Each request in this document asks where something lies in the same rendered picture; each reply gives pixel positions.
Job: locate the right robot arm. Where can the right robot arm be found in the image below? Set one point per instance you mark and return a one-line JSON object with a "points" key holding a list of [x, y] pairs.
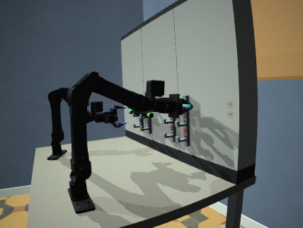
{"points": [[80, 164]]}

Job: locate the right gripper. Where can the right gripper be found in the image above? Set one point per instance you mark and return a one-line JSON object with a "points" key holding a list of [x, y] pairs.
{"points": [[174, 107]]}

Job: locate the light grey panel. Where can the light grey panel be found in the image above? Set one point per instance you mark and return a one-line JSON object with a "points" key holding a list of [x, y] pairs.
{"points": [[204, 49]]}

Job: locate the black bar with green end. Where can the black bar with green end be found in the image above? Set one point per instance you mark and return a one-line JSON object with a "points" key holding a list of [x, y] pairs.
{"points": [[145, 114]]}

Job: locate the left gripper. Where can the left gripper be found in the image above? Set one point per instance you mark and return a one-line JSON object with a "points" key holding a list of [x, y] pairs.
{"points": [[114, 110]]}

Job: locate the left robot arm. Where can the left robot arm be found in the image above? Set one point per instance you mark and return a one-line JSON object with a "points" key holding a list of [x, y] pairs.
{"points": [[55, 99]]}

